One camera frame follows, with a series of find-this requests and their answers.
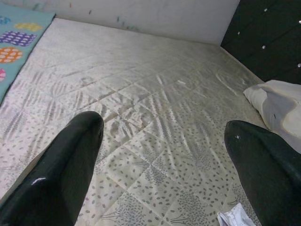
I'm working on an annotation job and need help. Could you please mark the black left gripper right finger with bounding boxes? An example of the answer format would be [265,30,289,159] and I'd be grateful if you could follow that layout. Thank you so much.
[223,120,301,226]

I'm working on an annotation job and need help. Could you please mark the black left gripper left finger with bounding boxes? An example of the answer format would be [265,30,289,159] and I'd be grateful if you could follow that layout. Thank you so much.
[0,111,105,226]

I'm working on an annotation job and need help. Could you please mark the white paper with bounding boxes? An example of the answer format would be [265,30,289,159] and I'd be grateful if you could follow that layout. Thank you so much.
[216,202,253,226]

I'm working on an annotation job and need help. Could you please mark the white pillow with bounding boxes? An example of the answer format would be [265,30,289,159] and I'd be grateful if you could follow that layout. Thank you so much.
[243,79,301,153]

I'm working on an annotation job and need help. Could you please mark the teal blanket with colourful shapes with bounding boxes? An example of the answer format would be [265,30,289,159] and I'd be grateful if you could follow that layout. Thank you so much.
[0,2,56,105]

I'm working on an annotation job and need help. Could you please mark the beige quilted mattress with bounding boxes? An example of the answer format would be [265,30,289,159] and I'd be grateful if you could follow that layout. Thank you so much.
[0,17,273,226]

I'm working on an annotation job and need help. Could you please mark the black tufted headboard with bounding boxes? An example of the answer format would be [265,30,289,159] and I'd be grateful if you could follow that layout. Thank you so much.
[220,0,301,85]

